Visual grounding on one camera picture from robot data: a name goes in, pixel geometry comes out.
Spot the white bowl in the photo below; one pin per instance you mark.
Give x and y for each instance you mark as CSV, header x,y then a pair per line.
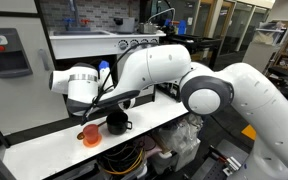
x,y
126,104

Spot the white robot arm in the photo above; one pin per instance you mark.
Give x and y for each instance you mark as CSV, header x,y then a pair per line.
x,y
157,63

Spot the silver toy pot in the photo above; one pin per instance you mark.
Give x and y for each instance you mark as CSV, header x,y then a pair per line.
x,y
124,25

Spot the black mug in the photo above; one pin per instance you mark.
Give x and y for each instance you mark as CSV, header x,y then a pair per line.
x,y
117,125

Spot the clear plastic bag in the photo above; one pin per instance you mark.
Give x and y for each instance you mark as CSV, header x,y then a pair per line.
x,y
180,133

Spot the pink plastic item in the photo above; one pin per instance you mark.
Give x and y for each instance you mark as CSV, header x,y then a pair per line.
x,y
150,146

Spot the orange saucer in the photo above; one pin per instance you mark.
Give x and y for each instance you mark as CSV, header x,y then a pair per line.
x,y
99,141

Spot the translucent orange cup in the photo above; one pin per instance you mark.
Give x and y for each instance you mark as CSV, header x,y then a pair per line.
x,y
90,133

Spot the white storage container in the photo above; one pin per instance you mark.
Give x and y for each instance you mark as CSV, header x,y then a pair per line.
x,y
180,156

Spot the wooden stick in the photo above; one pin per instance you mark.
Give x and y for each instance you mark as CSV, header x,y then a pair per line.
x,y
80,135

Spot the toy faucet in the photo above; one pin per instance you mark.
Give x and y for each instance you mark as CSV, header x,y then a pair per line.
x,y
74,20

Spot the white toy refrigerator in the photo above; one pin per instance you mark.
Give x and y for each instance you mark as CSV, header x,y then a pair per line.
x,y
17,100

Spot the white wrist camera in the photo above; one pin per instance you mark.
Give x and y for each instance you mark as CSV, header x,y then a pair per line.
x,y
104,71

